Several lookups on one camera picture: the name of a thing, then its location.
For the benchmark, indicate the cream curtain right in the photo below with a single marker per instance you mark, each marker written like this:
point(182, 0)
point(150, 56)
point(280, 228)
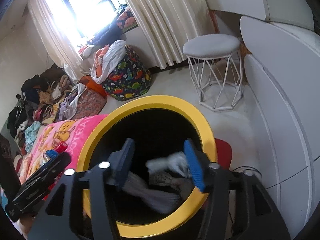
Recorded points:
point(169, 24)

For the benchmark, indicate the dark framed window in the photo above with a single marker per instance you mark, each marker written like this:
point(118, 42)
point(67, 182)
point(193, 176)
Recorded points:
point(84, 18)

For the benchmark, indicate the orange bag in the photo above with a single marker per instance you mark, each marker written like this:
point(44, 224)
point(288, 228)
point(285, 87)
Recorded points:
point(91, 84)

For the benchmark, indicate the cream curtain left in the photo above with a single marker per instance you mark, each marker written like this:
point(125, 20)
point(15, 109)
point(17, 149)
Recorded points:
point(57, 45)

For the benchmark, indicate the clothes on window sill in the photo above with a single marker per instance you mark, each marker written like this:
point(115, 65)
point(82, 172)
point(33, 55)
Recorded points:
point(122, 23)

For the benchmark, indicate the light blue garment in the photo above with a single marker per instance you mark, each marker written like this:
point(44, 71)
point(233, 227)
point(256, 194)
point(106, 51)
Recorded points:
point(31, 135)

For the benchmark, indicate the white wire frame stool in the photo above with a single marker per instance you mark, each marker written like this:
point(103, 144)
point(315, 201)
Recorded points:
point(216, 70)

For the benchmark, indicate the white curved cabinet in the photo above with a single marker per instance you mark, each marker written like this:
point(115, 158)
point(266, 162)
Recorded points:
point(282, 69)

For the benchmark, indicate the cream curtain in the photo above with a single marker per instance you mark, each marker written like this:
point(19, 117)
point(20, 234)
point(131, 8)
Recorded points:
point(57, 45)
point(169, 24)

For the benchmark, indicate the pink cartoon bear blanket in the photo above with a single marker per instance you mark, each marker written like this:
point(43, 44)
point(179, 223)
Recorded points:
point(72, 132)

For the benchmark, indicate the red cylinder roller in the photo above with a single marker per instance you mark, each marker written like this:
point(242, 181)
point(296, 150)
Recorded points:
point(61, 147)

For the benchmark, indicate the floral fabric bag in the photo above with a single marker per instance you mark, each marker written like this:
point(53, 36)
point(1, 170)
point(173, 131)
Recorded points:
point(90, 103)

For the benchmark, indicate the blue paper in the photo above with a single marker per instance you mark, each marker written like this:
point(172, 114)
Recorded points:
point(50, 154)

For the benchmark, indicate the white vanity desk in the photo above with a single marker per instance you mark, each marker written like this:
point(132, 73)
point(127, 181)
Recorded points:
point(293, 12)

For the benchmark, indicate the pile of clothes on bed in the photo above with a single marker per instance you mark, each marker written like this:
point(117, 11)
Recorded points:
point(38, 103)

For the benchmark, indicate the white cloth in basket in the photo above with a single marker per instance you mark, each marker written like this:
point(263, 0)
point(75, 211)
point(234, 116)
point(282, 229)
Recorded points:
point(106, 60)

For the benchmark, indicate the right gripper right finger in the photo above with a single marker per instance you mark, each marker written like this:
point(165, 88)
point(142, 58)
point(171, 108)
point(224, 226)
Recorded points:
point(256, 214)

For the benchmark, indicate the dinosaur print laundry basket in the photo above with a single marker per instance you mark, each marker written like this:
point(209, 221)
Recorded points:
point(129, 79)

